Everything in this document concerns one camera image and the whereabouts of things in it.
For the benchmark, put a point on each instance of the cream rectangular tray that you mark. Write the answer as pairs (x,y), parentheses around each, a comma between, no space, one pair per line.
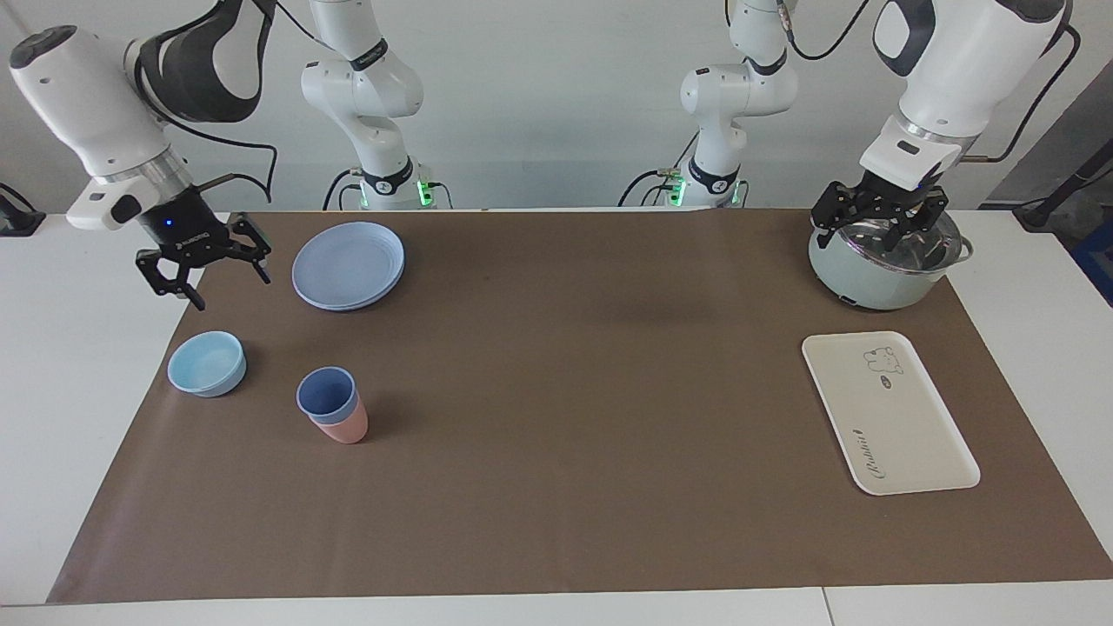
(887,417)

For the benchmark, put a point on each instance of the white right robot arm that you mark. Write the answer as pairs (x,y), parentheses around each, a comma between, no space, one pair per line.
(87,104)

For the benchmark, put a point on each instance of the blue plastic cup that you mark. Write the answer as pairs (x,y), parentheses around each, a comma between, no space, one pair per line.
(326,396)

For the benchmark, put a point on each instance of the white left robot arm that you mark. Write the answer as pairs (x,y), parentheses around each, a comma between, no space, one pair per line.
(965,78)

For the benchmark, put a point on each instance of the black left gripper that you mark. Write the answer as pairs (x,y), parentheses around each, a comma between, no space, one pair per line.
(891,196)

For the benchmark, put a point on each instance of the lavender blue plate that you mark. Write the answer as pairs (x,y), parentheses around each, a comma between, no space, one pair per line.
(348,265)

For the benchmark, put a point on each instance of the pale green cooking pot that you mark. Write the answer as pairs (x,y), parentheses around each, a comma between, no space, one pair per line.
(869,283)

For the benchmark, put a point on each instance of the black clamp mount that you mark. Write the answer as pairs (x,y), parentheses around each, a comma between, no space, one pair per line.
(17,217)

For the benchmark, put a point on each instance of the blue crate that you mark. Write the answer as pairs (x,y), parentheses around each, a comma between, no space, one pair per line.
(1097,265)

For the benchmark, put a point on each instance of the light blue bowl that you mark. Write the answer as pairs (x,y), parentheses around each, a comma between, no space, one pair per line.
(207,365)

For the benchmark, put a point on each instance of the brown table mat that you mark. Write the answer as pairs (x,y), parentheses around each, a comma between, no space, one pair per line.
(565,435)

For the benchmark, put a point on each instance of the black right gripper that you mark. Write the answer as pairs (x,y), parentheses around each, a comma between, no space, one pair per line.
(187,226)

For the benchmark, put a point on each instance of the pink plastic cup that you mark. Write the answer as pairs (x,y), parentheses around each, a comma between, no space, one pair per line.
(348,430)

